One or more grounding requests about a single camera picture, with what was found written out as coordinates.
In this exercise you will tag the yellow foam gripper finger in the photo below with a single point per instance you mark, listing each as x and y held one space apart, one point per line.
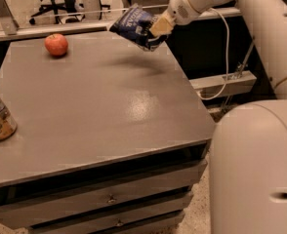
162 24

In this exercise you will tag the grey metal beam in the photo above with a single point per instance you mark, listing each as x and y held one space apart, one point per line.
224 85

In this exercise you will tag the grey drawer cabinet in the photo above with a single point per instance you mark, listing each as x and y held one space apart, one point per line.
110 138

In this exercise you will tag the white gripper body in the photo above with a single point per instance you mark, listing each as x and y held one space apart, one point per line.
180 10

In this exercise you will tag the black office chair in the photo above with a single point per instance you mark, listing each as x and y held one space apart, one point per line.
64 11

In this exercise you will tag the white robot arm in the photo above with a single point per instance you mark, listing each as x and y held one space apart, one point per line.
248 152

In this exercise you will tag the red apple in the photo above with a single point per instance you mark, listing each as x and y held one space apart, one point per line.
56 45

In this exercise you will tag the metal railing frame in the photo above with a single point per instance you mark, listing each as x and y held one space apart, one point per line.
11 29

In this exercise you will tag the blue chip bag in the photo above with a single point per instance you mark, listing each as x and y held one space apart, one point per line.
134 25

